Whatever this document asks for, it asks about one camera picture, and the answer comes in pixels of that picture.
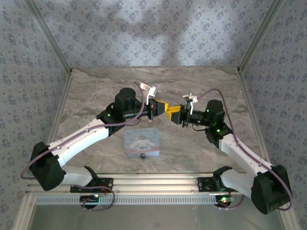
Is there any thin black left wire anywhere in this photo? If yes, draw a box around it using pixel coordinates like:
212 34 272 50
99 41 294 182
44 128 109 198
118 116 142 127

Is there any thin black right wire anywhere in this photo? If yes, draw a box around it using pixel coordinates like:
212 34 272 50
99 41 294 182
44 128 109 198
191 124 210 132

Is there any aluminium table side rail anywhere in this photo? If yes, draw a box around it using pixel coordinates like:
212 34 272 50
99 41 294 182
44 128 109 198
237 70 271 161
47 71 74 144

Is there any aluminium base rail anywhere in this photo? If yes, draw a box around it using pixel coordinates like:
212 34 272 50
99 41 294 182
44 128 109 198
26 171 255 195

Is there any controller board green light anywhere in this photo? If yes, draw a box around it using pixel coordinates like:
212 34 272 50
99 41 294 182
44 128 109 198
80 194 101 204
215 195 237 207

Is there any cartoon print tin box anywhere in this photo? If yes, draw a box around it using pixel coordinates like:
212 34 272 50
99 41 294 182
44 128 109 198
124 127 161 159

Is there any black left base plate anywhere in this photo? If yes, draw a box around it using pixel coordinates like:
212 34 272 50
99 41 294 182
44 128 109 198
69 177 114 193

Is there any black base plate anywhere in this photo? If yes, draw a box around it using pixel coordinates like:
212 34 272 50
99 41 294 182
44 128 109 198
69 177 114 193
196 176 242 193

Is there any right controller board green light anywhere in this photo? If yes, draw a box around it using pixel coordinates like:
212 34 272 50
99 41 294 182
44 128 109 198
215 195 237 207

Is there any thin black wire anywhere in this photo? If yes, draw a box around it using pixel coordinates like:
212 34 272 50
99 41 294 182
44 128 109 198
118 116 142 127
191 124 210 132

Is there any grey slotted cable duct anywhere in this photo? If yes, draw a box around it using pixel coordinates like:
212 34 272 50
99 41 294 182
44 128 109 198
35 194 218 206

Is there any aluminium frame post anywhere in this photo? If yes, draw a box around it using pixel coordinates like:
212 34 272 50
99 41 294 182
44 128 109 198
25 0 73 73
236 0 283 72

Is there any left controller board green light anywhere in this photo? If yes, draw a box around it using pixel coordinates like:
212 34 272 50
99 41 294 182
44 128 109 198
80 194 101 204

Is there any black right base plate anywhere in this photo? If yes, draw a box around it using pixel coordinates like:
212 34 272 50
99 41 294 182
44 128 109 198
196 176 242 193

